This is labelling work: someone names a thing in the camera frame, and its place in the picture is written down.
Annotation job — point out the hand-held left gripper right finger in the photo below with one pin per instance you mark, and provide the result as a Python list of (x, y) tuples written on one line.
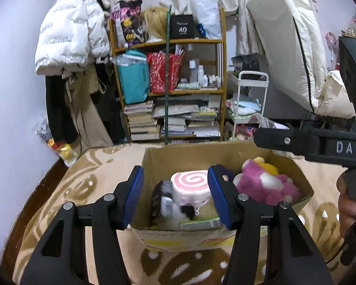
[(221, 197)]

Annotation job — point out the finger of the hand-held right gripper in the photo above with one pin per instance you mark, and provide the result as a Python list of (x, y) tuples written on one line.
[(284, 140)]

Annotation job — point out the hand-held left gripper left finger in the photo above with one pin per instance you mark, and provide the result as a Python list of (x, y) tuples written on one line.
[(133, 196)]

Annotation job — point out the pink swirl roll plush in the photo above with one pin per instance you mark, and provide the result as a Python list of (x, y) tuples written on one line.
[(190, 181)]

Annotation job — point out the pink bear plush toy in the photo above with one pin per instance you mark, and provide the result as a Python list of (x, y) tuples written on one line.
[(255, 184)]

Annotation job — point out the printed cardboard box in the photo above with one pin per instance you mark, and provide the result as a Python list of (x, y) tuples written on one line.
[(195, 154)]

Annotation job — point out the person's right hand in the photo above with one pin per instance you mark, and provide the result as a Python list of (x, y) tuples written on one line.
[(345, 207)]

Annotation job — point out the dark labelled packet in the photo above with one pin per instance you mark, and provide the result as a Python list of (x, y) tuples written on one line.
[(161, 193)]

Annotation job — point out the yellow plush toy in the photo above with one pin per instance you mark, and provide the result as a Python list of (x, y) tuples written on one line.
[(271, 168)]

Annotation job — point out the green and white box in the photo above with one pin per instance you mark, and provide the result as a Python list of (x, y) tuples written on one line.
[(200, 224)]

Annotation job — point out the black and white plush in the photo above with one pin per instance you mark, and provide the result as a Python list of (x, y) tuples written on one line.
[(187, 210)]

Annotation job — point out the beige patterned rug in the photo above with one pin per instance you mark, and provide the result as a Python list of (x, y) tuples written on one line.
[(86, 178)]

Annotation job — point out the cream duvet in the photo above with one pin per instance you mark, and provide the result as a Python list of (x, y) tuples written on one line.
[(335, 95)]

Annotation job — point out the light blue folded cloth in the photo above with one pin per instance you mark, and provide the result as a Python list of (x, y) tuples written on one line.
[(243, 104)]

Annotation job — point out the white metal cart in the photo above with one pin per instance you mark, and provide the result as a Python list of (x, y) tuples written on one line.
[(252, 73)]

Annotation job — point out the pile of books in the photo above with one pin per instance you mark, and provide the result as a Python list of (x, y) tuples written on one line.
[(142, 121)]

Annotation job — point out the bag of yellow toys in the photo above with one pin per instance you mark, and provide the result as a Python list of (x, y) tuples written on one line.
[(63, 150)]

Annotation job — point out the beige coat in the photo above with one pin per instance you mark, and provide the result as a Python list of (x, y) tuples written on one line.
[(80, 109)]

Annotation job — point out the white mattress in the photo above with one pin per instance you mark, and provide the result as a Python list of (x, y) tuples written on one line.
[(279, 35)]

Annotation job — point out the green pole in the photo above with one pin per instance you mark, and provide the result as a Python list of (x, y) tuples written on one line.
[(167, 95)]

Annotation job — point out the group of small bottles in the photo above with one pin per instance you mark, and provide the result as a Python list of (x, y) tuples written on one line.
[(200, 74)]

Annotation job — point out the black garment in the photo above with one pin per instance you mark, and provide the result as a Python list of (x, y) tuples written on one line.
[(58, 109)]

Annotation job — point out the teal bag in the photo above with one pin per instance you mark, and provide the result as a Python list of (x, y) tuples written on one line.
[(133, 77)]

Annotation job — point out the red patterned bag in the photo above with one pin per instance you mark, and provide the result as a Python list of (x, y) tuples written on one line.
[(163, 71)]

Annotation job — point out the clear plastic bag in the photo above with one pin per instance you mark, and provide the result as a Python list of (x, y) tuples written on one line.
[(206, 14)]

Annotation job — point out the wooden shelf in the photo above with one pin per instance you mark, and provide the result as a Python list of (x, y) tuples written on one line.
[(166, 44)]

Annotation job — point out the black box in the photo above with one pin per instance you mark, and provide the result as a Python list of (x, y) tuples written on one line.
[(181, 26)]

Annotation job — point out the blond wig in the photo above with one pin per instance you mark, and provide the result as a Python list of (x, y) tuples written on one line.
[(154, 20)]

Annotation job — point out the dark printed bag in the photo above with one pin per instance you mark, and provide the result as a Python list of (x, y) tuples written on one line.
[(130, 17)]

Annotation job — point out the white puffer jacket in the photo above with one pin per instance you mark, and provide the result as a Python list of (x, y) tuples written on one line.
[(65, 20)]

